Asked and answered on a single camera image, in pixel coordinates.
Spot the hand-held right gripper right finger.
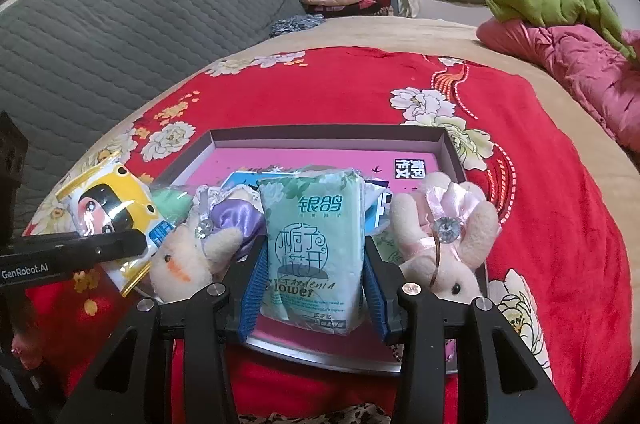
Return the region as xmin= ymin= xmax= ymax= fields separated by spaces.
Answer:
xmin=362 ymin=236 xmax=576 ymax=424

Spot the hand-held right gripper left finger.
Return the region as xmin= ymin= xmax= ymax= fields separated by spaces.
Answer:
xmin=55 ymin=244 xmax=273 ymax=424

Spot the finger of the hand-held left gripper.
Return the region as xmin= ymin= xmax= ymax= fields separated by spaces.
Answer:
xmin=10 ymin=229 xmax=148 ymax=265

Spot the yellow cartoon face packet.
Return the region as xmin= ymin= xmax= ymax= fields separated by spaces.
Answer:
xmin=55 ymin=161 xmax=173 ymax=297

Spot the bagged mint green cloth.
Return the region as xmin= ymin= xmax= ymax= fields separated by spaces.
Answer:
xmin=150 ymin=186 xmax=196 ymax=225

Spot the plush bunny purple dress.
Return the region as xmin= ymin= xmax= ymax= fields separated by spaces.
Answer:
xmin=149 ymin=184 xmax=266 ymax=305

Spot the green tissue pack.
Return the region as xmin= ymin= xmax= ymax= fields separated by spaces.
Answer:
xmin=257 ymin=169 xmax=368 ymax=337

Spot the plush bunny pink dress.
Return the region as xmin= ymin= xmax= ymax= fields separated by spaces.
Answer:
xmin=390 ymin=171 xmax=501 ymax=305

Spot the leopard print scrunchie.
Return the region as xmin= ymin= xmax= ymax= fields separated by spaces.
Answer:
xmin=237 ymin=401 xmax=393 ymax=424

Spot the shallow grey cardboard box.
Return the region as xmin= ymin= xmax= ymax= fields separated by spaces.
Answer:
xmin=150 ymin=127 xmax=488 ymax=377

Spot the red floral blanket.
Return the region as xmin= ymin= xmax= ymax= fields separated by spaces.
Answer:
xmin=22 ymin=48 xmax=628 ymax=424

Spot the grey quilted headboard cover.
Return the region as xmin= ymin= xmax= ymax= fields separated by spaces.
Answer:
xmin=0 ymin=0 xmax=306 ymax=235

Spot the blue patterned cloth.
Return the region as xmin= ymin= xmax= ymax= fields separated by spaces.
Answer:
xmin=270 ymin=14 xmax=326 ymax=37

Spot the pink quilt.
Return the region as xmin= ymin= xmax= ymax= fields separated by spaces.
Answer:
xmin=475 ymin=21 xmax=640 ymax=152

